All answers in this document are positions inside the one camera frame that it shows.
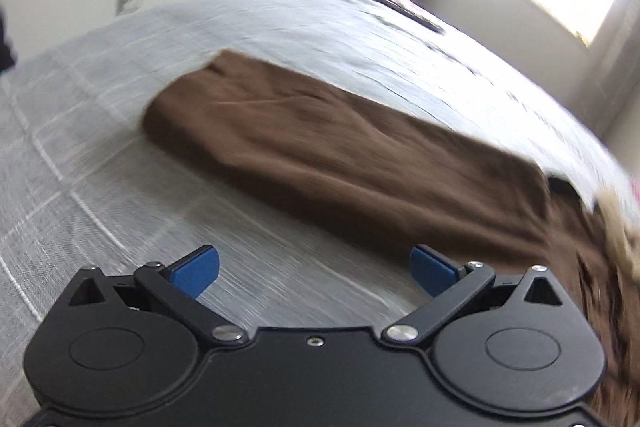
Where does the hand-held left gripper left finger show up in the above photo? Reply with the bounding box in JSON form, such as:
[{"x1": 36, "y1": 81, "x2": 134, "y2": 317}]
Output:
[{"x1": 67, "y1": 244, "x2": 248, "y2": 348}]

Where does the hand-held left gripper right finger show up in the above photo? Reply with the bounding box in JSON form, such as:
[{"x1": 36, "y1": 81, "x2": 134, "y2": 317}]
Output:
[{"x1": 381, "y1": 245, "x2": 566, "y2": 349}]

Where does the brown garment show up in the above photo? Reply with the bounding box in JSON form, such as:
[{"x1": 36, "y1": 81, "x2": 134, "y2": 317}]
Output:
[{"x1": 143, "y1": 49, "x2": 640, "y2": 427}]

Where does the grey checked bed cover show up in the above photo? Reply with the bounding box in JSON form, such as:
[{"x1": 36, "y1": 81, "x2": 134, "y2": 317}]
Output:
[{"x1": 0, "y1": 0, "x2": 629, "y2": 427}]

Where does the beige cloth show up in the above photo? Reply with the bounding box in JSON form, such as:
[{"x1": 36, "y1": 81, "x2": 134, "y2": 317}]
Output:
[{"x1": 597, "y1": 187, "x2": 640, "y2": 280}]

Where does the dark flat object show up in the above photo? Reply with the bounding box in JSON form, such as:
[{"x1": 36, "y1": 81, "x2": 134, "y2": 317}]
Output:
[{"x1": 366, "y1": 0, "x2": 446, "y2": 34}]

